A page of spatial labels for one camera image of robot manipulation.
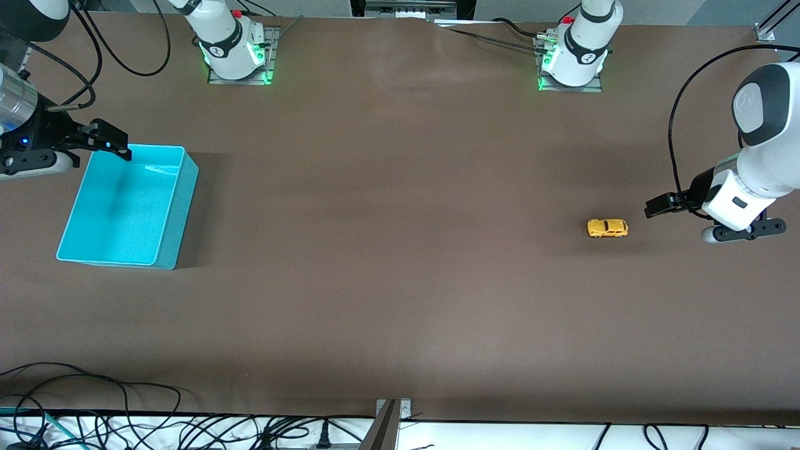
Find turquoise plastic bin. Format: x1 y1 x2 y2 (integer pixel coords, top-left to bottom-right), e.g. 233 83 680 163
56 144 199 271

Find black base cable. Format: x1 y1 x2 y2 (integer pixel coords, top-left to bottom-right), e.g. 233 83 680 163
437 17 552 56

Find brown table cover mat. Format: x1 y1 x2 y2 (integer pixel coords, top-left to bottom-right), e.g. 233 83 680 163
0 11 800 427

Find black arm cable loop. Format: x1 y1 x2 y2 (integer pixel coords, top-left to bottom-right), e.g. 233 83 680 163
25 41 98 114
667 44 800 221
72 0 173 78

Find aluminium profile frame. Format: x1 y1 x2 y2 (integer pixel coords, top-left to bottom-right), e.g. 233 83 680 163
753 0 800 43

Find black metal frame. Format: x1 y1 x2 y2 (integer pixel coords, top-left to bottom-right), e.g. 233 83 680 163
350 0 477 23

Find grey metal camera mount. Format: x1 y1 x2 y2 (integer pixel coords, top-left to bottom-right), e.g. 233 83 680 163
359 398 413 450

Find grey metal base plate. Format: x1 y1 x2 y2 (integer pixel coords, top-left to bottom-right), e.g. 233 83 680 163
536 34 604 94
207 26 278 86

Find yellow beetle toy car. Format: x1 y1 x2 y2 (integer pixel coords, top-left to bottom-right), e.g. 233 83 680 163
587 219 629 239

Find teal floor cable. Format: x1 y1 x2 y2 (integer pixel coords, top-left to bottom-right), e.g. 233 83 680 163
0 406 67 448

